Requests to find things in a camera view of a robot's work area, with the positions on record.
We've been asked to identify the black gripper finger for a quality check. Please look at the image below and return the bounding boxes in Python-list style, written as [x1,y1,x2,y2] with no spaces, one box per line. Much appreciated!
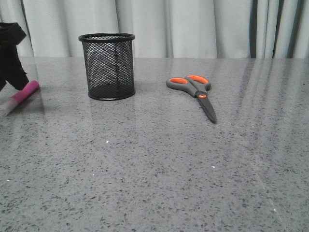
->
[1,45,29,90]
[0,48,6,90]

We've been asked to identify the pink highlighter pen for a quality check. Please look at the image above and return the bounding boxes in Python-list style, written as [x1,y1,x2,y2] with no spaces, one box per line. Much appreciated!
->
[0,80,40,117]

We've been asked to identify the grey orange scissors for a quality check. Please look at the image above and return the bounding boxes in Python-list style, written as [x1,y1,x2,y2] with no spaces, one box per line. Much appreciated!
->
[166,75,217,124]

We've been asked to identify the black mesh pen cup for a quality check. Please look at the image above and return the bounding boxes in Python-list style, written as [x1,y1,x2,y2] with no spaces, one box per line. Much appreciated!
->
[78,33,135,101]

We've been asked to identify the light grey curtain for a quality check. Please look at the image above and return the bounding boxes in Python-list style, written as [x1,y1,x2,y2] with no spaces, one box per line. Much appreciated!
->
[0,0,309,58]

